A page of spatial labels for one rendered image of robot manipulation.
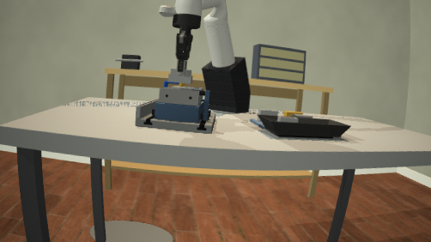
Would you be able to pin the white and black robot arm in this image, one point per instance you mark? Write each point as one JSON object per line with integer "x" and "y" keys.
{"x": 216, "y": 26}

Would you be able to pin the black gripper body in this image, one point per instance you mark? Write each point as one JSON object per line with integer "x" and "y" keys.
{"x": 186, "y": 22}

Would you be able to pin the yellow block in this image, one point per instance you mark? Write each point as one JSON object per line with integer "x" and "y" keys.
{"x": 289, "y": 114}

